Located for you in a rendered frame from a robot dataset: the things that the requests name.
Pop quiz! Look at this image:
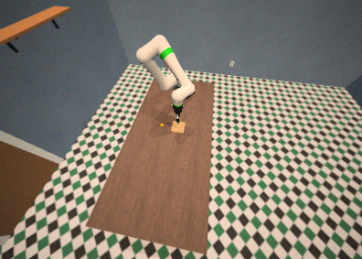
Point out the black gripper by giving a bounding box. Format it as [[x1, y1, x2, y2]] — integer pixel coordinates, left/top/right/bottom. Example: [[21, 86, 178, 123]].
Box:
[[174, 110, 182, 124]]

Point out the orange flat square mat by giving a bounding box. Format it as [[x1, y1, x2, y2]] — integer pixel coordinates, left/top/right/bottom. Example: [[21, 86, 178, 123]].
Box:
[[171, 121, 186, 133]]

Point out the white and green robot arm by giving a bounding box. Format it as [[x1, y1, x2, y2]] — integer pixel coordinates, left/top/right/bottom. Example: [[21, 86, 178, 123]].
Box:
[[136, 35, 195, 111]]

